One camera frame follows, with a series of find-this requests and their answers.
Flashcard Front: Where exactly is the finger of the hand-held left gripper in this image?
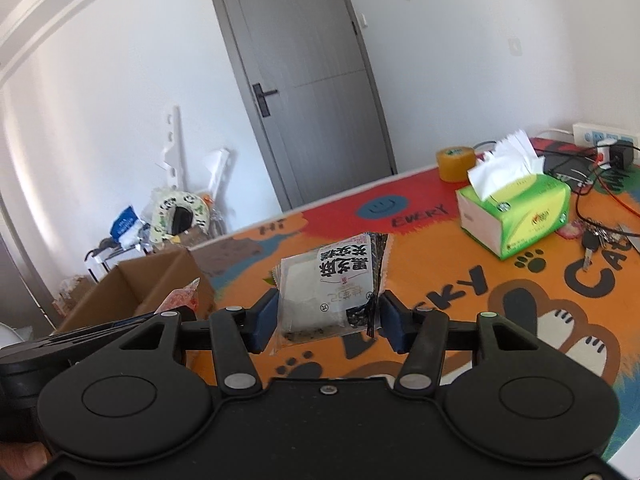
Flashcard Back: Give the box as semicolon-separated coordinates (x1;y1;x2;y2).
30;312;162;362

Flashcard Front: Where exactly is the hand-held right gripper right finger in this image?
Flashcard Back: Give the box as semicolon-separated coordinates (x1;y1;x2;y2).
380;292;544;394

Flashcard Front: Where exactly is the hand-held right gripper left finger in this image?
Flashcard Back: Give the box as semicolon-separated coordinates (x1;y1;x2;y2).
116;287;279;394

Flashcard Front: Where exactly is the white black snack packet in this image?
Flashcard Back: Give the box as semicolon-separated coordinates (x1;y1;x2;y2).
269;231;392;357

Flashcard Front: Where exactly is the red snack packet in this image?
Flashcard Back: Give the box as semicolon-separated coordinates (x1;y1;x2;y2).
159;279;202;314

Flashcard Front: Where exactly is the person's left hand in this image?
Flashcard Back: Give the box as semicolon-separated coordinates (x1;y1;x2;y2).
0;441;53;480

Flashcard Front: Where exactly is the colourful printed table mat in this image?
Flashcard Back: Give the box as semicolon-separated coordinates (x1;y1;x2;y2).
189;137;640;472

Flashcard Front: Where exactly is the black shelf rack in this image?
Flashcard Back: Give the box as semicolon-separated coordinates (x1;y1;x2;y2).
82;239;127;282

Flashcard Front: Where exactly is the blue white bag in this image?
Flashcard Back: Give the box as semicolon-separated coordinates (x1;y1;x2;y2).
110;204;139;242

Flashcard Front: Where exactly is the panda print toilet seat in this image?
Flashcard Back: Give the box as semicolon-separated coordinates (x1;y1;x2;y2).
151;187;211;244

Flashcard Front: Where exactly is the short white plastic board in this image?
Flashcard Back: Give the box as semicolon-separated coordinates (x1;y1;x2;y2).
201;147;233;197

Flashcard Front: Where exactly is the green tissue box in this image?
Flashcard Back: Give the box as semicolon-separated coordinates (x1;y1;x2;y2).
455;129;572;261

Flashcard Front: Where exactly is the yellow tape roll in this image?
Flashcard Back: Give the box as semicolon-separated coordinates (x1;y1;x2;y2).
435;144;476;182

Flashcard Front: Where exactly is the bunch of keys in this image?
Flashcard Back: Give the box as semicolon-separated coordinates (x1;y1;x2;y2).
580;220;637;274

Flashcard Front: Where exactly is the grey door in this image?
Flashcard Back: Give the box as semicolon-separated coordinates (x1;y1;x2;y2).
204;0;399;214

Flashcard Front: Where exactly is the white power strip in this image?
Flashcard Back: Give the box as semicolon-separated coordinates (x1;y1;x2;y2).
572;120;640;164

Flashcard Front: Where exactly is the black power adapter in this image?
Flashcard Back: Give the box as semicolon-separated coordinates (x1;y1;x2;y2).
607;142;636;169

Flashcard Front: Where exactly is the black cable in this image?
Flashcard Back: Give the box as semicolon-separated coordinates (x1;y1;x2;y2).
542;144;640;237

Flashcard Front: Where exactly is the black door handle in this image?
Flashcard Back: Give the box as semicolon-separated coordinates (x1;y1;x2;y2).
252;83;279;119

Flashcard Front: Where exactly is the red cable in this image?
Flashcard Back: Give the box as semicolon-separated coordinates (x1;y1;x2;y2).
530;137;640;217

